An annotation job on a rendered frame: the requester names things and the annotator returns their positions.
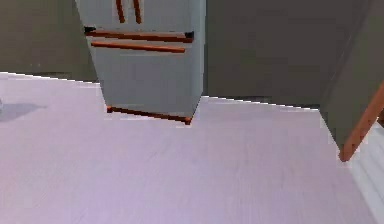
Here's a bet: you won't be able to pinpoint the pale grey fridge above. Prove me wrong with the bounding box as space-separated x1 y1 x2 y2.
74 0 207 126

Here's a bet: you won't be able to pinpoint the brown fridge handle bar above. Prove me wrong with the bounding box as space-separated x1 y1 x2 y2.
115 0 127 25
90 40 186 54
132 0 143 25

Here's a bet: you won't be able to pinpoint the brown wooden door frame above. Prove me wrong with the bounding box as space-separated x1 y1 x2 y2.
338 80 384 163

